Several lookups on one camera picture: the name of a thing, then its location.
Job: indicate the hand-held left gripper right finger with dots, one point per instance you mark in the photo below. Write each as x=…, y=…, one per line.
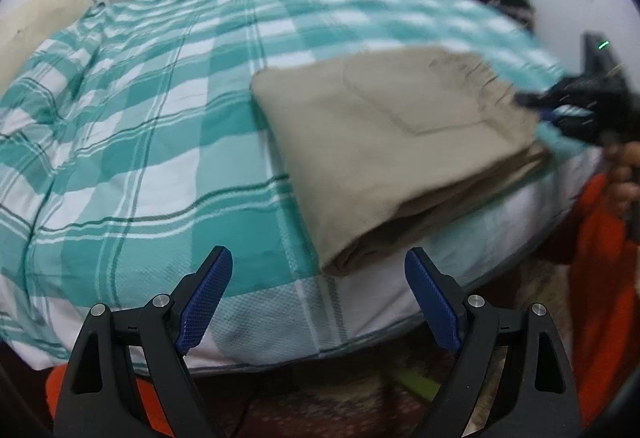
x=434, y=302

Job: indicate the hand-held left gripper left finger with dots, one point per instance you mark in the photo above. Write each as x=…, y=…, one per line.
x=206, y=300

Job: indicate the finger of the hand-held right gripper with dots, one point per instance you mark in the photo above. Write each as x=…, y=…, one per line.
x=535, y=98
x=557, y=120

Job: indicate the khaki pants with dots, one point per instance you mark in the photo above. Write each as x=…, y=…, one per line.
x=380, y=147

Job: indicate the person's right forearm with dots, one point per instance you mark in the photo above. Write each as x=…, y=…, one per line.
x=602, y=298

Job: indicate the person's right hand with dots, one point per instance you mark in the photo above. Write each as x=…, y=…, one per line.
x=622, y=188

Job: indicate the yellow-green flat object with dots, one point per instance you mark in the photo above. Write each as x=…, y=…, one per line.
x=416, y=384

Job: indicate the teal plaid bed cover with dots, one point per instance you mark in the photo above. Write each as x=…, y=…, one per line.
x=150, y=127

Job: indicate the cream pillow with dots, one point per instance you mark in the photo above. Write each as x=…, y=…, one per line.
x=35, y=22

